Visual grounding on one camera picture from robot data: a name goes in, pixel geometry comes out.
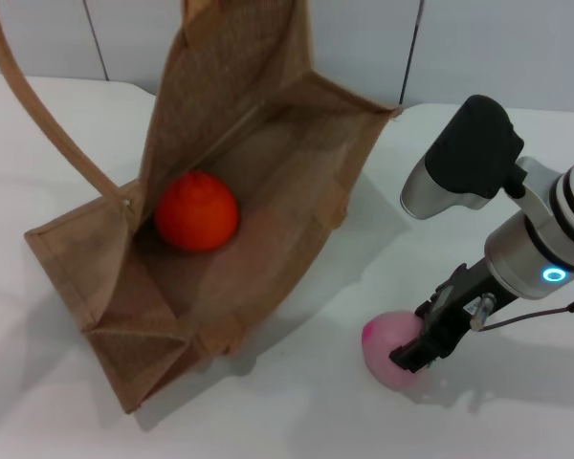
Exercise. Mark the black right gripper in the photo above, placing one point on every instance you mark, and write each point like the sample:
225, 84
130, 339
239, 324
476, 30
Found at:
459, 306

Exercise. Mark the pink toy peach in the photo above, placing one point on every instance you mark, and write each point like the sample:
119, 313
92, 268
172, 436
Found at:
387, 334

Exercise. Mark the brown jute handbag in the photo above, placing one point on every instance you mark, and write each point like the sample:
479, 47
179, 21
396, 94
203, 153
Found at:
268, 191

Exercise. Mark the orange toy fruit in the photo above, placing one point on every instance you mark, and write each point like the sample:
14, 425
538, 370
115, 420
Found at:
196, 212

